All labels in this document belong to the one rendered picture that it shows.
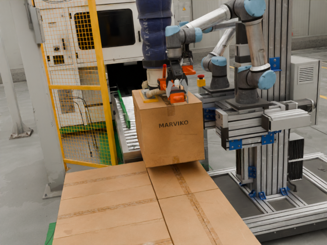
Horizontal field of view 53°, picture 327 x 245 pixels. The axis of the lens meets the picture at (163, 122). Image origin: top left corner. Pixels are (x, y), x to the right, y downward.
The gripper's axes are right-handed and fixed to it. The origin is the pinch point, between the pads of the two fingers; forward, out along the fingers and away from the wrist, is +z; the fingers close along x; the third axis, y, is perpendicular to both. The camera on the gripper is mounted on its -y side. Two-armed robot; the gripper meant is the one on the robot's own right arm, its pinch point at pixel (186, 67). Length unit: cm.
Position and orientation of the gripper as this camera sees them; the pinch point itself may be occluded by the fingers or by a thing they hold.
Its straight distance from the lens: 263.8
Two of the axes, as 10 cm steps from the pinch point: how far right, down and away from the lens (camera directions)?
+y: 1.6, 3.1, -9.4
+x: 9.8, -1.4, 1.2
